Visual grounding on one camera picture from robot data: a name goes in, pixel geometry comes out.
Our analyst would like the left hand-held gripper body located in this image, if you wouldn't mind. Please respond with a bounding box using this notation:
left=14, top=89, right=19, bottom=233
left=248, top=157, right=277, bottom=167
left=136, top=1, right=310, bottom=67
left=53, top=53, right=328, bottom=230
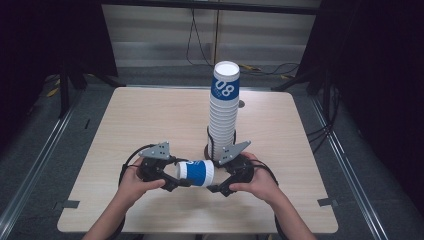
left=137, top=141, right=178, bottom=183

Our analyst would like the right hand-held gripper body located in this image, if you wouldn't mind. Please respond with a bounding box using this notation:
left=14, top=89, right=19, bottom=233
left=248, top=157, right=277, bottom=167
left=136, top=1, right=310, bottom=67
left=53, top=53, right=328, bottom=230
left=218, top=139, right=256, bottom=184

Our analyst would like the black wire cup holder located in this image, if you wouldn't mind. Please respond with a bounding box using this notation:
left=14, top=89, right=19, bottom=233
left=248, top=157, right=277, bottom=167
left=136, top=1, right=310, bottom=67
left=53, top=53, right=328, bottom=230
left=203, top=126, right=238, bottom=162

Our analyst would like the blue and white paper cup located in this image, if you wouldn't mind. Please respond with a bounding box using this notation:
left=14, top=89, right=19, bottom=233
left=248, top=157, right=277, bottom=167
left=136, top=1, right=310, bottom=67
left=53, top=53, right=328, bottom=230
left=175, top=159, right=216, bottom=188

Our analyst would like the stack of white paper cups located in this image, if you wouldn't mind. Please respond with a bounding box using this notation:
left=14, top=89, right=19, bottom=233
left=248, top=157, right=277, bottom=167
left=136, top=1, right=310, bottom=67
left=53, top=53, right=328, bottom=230
left=207, top=60, right=241, bottom=163

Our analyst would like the person's right hand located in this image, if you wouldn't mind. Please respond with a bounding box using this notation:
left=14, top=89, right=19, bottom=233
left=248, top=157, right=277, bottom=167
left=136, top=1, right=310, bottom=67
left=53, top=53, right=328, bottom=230
left=229, top=151, right=280, bottom=206

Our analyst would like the person's left hand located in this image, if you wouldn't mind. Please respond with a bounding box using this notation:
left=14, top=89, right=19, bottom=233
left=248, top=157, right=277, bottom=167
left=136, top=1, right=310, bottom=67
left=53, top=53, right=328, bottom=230
left=116, top=158, right=167, bottom=208

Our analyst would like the black stand leg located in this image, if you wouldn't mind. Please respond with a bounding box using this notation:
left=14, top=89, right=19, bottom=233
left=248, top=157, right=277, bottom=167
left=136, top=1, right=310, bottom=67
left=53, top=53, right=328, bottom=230
left=89, top=73, right=126, bottom=88
left=270, top=71, right=321, bottom=92

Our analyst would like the black overhead bar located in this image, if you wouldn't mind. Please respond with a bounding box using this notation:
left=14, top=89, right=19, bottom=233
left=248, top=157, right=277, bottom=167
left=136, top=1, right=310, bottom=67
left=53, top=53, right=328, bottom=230
left=99, top=0, right=322, bottom=16

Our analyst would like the dark curtain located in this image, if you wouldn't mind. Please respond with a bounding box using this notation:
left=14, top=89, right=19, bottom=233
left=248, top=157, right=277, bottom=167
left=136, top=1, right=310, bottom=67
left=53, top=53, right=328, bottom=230
left=0, top=0, right=118, bottom=144
left=296, top=0, right=424, bottom=214

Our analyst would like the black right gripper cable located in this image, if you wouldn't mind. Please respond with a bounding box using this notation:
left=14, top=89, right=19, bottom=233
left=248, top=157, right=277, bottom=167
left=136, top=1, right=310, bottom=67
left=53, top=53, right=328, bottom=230
left=249, top=158, right=285, bottom=240

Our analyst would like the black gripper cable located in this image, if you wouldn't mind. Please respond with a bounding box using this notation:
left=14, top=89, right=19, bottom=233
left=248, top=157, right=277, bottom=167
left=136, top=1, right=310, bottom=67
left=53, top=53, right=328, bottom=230
left=249, top=158, right=285, bottom=240
left=113, top=143, right=158, bottom=240

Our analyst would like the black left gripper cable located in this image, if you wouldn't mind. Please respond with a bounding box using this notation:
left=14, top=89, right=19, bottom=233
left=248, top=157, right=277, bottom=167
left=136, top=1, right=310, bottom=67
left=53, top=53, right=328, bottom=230
left=113, top=143, right=158, bottom=240

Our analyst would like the bundle of black floor cables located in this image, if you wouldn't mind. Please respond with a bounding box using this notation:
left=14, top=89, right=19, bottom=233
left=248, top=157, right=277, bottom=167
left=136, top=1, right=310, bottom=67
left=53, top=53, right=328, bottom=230
left=305, top=84, right=342, bottom=155

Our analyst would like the metal floor rail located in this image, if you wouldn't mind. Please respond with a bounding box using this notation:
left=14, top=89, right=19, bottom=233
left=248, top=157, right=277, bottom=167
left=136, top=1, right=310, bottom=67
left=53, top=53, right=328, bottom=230
left=0, top=89, right=84, bottom=232
left=309, top=96, right=391, bottom=240

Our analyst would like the black floor cable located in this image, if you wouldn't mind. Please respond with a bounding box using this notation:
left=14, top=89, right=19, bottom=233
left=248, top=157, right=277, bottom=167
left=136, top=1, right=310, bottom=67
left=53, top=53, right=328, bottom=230
left=241, top=61, right=301, bottom=76

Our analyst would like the black stand post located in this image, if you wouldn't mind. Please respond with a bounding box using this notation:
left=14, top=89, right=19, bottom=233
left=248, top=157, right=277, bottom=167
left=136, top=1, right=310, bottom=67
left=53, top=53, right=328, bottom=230
left=58, top=63, right=71, bottom=120

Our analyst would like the black hanging wall cable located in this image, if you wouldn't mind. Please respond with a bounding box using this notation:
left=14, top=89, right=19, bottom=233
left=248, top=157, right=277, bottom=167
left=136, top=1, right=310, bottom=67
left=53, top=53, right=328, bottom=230
left=185, top=8, right=214, bottom=68

